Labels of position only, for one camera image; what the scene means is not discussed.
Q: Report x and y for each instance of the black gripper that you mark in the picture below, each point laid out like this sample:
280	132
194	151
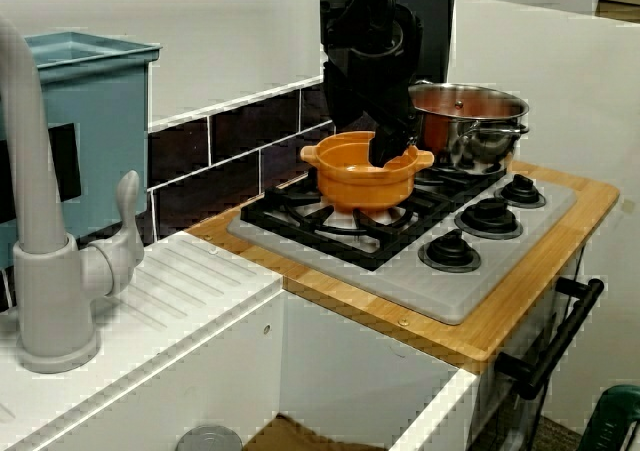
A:
360	91

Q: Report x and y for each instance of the orange plastic toy pot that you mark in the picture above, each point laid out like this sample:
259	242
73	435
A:
360	191

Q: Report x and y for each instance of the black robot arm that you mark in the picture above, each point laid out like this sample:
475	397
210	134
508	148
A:
365	16

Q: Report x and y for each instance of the stainless steel cooking pot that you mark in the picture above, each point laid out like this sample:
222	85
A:
480	146

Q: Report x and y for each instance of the black stove knob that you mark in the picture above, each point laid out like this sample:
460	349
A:
452	251
522	191
490	216

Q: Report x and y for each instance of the black stove grate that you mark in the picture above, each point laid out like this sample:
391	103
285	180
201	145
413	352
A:
310	241

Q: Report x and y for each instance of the grey toy stove top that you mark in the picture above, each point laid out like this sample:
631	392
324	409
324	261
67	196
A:
425	291

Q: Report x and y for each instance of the dark tile backsplash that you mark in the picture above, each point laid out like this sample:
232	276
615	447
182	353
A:
235	136

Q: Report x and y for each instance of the wooden countertop board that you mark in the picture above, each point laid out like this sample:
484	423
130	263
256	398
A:
500	331

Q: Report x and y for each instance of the white toy sink unit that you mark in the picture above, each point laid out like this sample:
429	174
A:
350	386

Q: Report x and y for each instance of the white toy oven front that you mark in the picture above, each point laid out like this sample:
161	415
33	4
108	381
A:
520	411

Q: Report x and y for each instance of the blue plastic bin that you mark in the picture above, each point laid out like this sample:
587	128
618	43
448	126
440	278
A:
100	146

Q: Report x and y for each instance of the grey sink drain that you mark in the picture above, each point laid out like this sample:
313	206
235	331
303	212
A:
210	440

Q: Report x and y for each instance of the green plastic object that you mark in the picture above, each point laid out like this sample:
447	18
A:
617	421

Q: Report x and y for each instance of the grey toy faucet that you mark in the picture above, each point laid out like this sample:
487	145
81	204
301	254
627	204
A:
55	296

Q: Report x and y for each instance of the black vertical post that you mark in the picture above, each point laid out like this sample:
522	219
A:
435	36

